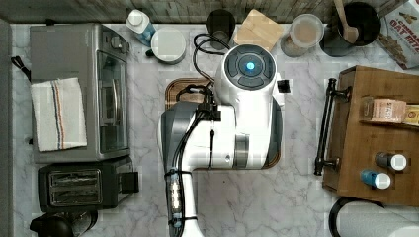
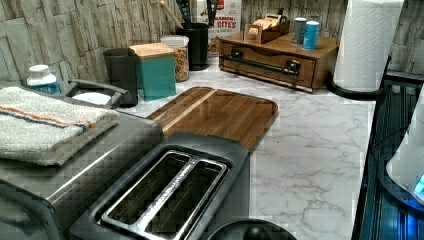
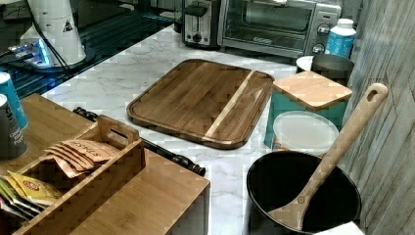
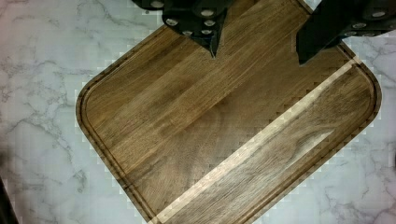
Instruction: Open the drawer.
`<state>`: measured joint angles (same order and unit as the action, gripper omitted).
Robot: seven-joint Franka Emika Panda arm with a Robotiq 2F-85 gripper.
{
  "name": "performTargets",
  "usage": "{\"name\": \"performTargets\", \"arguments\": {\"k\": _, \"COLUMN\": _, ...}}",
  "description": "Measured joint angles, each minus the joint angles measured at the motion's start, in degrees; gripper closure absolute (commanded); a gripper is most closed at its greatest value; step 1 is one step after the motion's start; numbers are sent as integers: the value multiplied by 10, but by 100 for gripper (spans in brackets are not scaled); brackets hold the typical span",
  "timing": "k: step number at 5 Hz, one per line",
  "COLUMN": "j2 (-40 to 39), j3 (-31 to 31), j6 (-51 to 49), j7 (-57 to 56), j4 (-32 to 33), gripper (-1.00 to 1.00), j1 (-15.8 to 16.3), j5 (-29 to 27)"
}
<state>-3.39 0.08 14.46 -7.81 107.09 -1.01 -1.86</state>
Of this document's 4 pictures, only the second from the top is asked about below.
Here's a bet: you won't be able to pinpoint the blue spice shaker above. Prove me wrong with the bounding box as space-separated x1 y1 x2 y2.
302 21 320 50

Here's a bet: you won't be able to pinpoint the white striped folded towel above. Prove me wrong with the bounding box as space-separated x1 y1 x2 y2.
0 87 119 166

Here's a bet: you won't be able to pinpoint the white paper towel roll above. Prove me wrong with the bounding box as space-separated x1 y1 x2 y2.
333 0 405 92

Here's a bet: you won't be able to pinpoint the black round appliance knob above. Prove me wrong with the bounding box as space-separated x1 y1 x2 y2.
206 218 297 240

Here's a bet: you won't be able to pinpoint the black two-slot toaster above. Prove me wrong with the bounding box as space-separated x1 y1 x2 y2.
69 133 250 240

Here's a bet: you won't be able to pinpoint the white lidded round container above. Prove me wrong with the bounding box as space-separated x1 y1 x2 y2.
65 79 131 109

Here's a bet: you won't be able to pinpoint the black utensil holder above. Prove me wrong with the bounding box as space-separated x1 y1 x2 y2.
176 23 209 71

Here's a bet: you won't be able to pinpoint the teal canister with wooden lid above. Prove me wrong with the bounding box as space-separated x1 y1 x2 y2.
131 42 176 101

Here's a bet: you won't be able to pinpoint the clear cereal jar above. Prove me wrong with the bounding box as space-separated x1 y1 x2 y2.
161 35 189 82

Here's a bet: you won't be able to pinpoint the black dish rack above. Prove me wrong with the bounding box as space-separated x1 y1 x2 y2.
351 71 424 240

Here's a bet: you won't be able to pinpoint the black kitchen utensils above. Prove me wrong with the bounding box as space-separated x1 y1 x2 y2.
175 0 220 29

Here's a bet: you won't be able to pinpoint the dark grey cup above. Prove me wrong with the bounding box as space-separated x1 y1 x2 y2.
103 48 138 107

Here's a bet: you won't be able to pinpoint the white-capped blue bottle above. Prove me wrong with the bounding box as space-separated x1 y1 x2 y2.
27 64 61 94

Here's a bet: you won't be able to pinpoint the cinnamon oat bites cereal box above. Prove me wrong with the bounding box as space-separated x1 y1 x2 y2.
196 0 242 55

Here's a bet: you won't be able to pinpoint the wooden drawer box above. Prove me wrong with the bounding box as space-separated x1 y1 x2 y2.
218 33 339 93

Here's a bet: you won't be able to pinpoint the wooden tea bag organizer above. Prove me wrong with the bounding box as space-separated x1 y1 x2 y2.
242 11 290 44

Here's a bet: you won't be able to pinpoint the wooden cutting board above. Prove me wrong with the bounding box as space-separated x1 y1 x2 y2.
148 87 278 152

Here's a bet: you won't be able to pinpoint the grey spice shaker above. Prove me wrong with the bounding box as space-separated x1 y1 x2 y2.
291 17 307 44

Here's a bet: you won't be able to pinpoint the wooden spoon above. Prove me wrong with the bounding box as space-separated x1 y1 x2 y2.
160 0 184 29

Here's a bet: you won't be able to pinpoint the black paper towel holder base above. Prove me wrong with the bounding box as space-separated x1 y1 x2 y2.
325 75 387 101

